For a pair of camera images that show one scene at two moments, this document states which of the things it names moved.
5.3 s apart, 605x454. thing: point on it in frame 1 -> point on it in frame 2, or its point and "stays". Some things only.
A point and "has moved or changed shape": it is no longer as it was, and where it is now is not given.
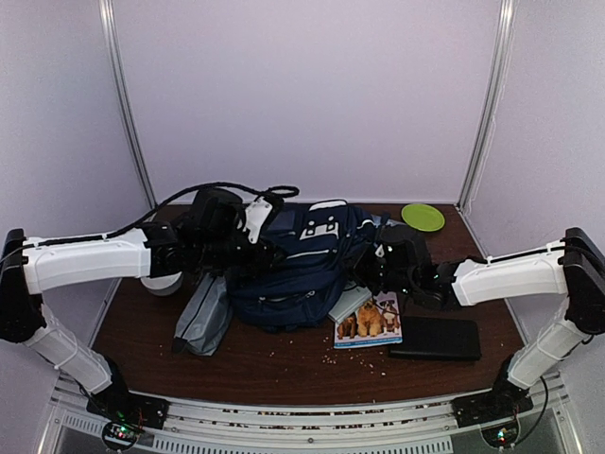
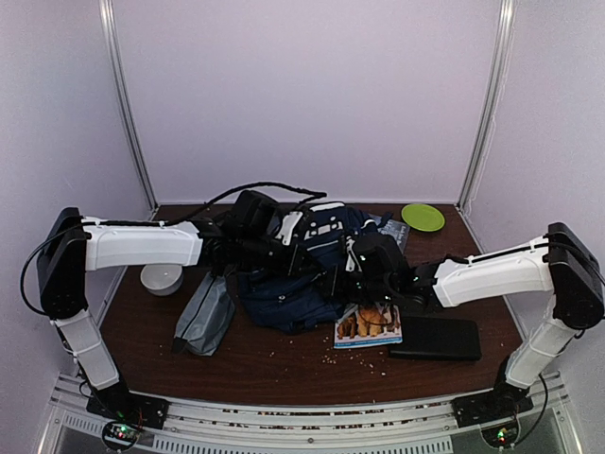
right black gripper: x=358 y=269 -> x=337 y=286
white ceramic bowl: x=162 y=285 stays
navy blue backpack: x=325 y=240 has moved or changed shape
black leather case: x=438 y=339 stays
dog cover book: x=377 y=323 stays
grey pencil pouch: x=205 y=318 stays
